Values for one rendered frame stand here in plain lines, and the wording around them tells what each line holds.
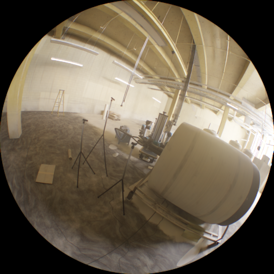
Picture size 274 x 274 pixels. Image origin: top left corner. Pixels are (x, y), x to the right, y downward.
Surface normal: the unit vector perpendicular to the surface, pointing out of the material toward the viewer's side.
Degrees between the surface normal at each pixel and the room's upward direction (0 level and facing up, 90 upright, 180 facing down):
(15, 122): 90
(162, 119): 90
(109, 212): 0
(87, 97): 90
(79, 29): 90
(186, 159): 66
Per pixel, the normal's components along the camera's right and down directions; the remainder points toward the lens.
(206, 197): -0.60, -0.02
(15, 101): 0.72, 0.42
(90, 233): 0.30, -0.91
